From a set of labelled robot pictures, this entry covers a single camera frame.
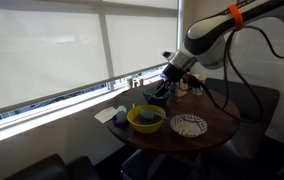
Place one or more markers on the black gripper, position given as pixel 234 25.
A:
pixel 173 72

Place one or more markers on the dark stool under table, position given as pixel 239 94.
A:
pixel 142 166

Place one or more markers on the dark sofa seat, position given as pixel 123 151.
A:
pixel 53 168

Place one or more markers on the patterned white plate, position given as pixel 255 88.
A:
pixel 188 125

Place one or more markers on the white roller window blind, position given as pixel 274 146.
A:
pixel 65 50

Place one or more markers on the small pale teal cup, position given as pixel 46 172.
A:
pixel 121 113

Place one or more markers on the yellow bowl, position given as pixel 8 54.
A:
pixel 145 126

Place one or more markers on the small white windowsill object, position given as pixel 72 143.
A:
pixel 130 82

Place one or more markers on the clear plastic jar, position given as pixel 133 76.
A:
pixel 181 90

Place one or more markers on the patterned paper cup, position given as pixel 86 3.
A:
pixel 199 86

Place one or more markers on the orange band on arm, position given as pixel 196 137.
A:
pixel 236 16

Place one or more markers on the blue measuring spoon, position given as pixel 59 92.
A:
pixel 147 113

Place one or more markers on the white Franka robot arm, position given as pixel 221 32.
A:
pixel 215 33

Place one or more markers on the dark blue bowl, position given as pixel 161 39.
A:
pixel 155 99

